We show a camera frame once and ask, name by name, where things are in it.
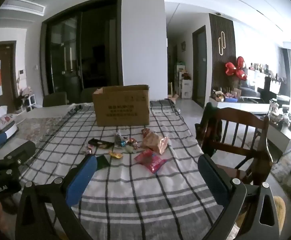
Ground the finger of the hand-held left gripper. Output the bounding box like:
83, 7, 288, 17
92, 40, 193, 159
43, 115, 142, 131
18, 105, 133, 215
3, 141, 36, 180

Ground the red foil balloon bunch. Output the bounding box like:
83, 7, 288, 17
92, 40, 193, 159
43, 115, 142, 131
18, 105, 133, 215
225, 56, 248, 81

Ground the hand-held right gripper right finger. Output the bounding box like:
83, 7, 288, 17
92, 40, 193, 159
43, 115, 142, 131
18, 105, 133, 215
198, 154, 283, 240

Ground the brown wooden chair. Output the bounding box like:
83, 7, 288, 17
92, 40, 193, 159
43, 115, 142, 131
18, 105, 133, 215
198, 106, 273, 188

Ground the white cube shelf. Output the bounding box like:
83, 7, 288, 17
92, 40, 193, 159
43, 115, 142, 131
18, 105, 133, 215
18, 86, 36, 112

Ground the pink snack packet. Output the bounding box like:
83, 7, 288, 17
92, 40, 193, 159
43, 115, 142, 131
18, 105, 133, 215
134, 149, 167, 174

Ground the dark room door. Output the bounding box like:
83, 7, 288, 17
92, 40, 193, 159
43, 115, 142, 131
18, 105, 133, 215
192, 25, 207, 108

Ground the floral table mat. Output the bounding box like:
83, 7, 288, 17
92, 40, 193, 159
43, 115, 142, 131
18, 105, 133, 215
17, 116, 68, 143

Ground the clear candy bag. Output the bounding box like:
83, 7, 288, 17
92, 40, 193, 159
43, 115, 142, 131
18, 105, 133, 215
114, 132, 126, 148

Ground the black snack packet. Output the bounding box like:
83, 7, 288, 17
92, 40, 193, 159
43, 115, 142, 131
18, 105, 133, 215
88, 138, 115, 149

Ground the black jacket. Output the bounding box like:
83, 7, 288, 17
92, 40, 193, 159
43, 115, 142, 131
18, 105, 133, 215
195, 102, 222, 155

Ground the dark upholstered dining chair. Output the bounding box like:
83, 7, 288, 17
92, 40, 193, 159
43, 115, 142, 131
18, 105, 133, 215
43, 92, 68, 107
81, 87, 101, 103

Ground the dark entrance door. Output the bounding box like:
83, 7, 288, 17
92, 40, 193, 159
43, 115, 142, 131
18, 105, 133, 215
0, 41, 18, 123

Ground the red brown snack bag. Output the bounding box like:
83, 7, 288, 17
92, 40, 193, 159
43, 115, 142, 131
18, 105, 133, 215
141, 127, 170, 155

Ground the floral tissue box cover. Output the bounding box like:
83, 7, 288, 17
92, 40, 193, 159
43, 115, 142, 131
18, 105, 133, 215
0, 106, 19, 132

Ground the small dark snack packet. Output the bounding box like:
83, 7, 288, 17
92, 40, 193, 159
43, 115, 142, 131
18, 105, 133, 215
96, 155, 110, 170

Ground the white television cabinet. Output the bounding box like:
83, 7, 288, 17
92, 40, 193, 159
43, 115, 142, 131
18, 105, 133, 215
209, 96, 271, 117

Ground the white hallway shelf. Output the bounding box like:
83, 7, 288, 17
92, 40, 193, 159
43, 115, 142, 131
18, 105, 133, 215
176, 64, 193, 99

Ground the brown cardboard box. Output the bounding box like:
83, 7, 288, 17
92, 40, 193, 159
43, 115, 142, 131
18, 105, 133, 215
93, 85, 150, 127

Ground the dark coffee table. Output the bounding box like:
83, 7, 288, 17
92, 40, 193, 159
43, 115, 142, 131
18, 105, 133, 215
260, 100, 291, 157

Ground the colourful wrapped candy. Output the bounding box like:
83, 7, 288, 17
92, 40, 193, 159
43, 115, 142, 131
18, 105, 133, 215
125, 137, 140, 148

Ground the dark glass sliding door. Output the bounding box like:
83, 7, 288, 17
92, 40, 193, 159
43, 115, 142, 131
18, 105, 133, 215
41, 0, 124, 102

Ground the looped wall light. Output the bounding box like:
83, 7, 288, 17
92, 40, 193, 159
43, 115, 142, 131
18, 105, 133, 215
218, 31, 228, 55

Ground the checked grey white tablecloth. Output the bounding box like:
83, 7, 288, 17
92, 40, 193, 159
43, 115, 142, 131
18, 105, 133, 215
18, 100, 238, 240

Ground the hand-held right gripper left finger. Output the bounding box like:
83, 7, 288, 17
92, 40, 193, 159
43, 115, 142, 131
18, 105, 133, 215
15, 155, 98, 240

